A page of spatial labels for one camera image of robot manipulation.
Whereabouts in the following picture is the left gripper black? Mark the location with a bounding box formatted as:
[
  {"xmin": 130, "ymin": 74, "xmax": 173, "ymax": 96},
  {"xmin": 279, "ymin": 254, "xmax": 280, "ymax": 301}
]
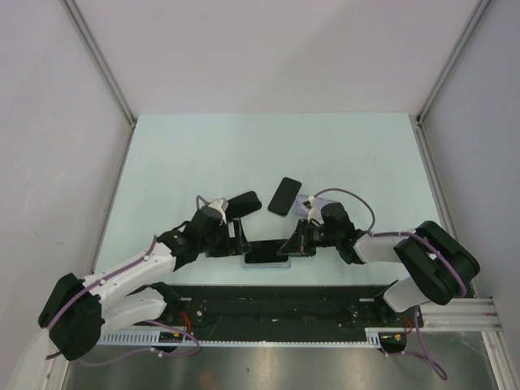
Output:
[{"xmin": 198, "ymin": 218, "xmax": 250, "ymax": 258}]

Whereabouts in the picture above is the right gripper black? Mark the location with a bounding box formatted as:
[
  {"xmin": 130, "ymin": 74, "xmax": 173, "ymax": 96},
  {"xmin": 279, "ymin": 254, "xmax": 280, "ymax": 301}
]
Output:
[{"xmin": 278, "ymin": 219, "xmax": 340, "ymax": 258}]

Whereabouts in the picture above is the white-edged black phone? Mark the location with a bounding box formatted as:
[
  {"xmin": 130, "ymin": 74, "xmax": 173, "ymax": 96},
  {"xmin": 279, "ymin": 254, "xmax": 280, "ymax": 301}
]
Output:
[{"xmin": 245, "ymin": 240, "xmax": 290, "ymax": 265}]

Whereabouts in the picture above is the light blue phone case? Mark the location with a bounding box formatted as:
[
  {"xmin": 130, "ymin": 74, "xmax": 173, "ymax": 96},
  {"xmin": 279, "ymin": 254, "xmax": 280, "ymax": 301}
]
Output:
[{"xmin": 241, "ymin": 251, "xmax": 291, "ymax": 271}]

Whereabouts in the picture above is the purple phone case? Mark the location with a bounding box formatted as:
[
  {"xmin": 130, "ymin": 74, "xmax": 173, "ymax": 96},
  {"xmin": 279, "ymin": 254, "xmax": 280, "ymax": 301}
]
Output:
[{"xmin": 293, "ymin": 195, "xmax": 334, "ymax": 217}]

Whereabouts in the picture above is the black phone case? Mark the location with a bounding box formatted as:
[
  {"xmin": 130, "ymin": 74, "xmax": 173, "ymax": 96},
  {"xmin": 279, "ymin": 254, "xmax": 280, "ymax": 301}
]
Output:
[{"xmin": 225, "ymin": 191, "xmax": 262, "ymax": 220}]

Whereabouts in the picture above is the green-edged black phone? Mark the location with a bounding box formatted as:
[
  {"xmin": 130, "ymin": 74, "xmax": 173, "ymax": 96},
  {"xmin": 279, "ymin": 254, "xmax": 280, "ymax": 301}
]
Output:
[{"xmin": 267, "ymin": 177, "xmax": 301, "ymax": 217}]

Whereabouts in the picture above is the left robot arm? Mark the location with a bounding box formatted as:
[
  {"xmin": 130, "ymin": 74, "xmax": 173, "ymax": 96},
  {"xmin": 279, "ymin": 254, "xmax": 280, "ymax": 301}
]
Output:
[{"xmin": 37, "ymin": 198, "xmax": 258, "ymax": 361}]

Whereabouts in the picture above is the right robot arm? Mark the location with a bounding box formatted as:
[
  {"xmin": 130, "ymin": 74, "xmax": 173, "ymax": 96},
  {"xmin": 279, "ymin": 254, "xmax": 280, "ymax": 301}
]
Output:
[{"xmin": 277, "ymin": 202, "xmax": 480, "ymax": 326}]

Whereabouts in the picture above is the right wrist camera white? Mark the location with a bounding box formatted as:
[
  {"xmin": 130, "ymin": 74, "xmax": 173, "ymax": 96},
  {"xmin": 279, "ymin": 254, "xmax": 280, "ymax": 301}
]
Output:
[{"xmin": 302, "ymin": 196, "xmax": 322, "ymax": 223}]

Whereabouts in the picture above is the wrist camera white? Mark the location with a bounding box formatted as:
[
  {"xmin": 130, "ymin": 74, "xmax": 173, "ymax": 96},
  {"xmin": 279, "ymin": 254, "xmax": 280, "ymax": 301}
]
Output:
[
  {"xmin": 207, "ymin": 197, "xmax": 228, "ymax": 223},
  {"xmin": 302, "ymin": 196, "xmax": 322, "ymax": 223}
]

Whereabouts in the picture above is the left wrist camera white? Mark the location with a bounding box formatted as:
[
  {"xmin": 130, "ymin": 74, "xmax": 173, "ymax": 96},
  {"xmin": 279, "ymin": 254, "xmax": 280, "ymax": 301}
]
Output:
[{"xmin": 207, "ymin": 197, "xmax": 228, "ymax": 223}]

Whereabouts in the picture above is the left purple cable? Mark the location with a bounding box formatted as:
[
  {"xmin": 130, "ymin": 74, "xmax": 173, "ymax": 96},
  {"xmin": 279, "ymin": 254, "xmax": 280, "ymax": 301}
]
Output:
[{"xmin": 44, "ymin": 195, "xmax": 202, "ymax": 362}]

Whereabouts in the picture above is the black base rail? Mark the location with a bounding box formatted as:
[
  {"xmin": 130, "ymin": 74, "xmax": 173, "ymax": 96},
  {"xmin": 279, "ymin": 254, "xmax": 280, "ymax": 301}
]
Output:
[{"xmin": 159, "ymin": 285, "xmax": 418, "ymax": 344}]

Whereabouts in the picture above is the white cable duct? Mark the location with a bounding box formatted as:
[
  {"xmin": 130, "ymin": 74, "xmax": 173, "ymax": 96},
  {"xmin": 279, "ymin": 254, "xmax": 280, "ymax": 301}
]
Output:
[{"xmin": 97, "ymin": 328, "xmax": 407, "ymax": 349}]

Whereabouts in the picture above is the right aluminium frame post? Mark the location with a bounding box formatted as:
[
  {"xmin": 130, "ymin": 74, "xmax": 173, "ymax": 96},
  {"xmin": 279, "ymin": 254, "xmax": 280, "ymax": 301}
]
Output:
[{"xmin": 416, "ymin": 0, "xmax": 495, "ymax": 123}]

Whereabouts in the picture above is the aluminium frame post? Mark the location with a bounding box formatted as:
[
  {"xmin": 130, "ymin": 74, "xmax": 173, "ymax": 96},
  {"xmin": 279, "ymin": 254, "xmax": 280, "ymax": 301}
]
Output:
[
  {"xmin": 416, "ymin": 0, "xmax": 495, "ymax": 123},
  {"xmin": 60, "ymin": 0, "xmax": 137, "ymax": 129}
]

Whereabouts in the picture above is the left aluminium frame post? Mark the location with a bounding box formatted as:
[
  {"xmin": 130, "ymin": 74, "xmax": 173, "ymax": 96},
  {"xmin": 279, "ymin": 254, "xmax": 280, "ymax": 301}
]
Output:
[{"xmin": 60, "ymin": 0, "xmax": 137, "ymax": 129}]

